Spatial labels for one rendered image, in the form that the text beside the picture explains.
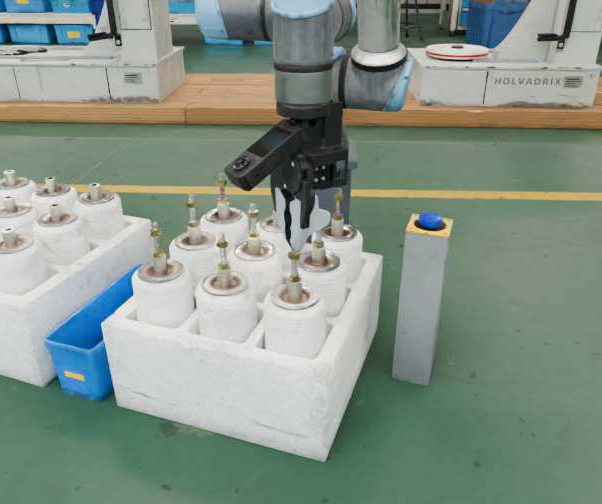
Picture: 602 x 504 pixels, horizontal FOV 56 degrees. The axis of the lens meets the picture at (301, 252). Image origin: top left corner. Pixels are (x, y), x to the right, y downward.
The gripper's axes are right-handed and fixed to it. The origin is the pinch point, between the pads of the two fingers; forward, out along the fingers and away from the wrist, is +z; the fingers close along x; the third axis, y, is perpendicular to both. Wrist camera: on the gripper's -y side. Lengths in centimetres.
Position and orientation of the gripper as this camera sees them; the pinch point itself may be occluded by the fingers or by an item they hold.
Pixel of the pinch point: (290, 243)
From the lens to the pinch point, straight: 81.4
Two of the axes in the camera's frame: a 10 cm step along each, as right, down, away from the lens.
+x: -5.5, -3.9, 7.4
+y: 8.3, -2.6, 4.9
